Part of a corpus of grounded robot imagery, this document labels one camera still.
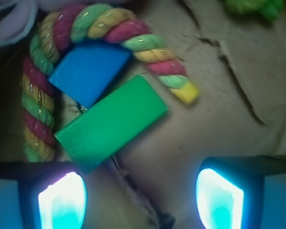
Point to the blue rectangular block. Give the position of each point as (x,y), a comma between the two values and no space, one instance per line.
(88,68)

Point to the pink plush bunny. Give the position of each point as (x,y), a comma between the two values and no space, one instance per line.
(17,24)

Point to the multicolour twisted rope toy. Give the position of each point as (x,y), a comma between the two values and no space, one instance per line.
(71,25)

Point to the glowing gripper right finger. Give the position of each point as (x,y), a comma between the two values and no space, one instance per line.
(242,192)

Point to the brown paper bag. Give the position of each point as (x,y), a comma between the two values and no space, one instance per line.
(241,109)

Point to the green rectangular block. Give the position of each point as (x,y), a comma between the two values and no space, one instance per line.
(111,123)

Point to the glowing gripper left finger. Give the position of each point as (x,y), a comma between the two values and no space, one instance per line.
(41,195)

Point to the green plush toy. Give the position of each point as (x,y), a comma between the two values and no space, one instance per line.
(269,9)

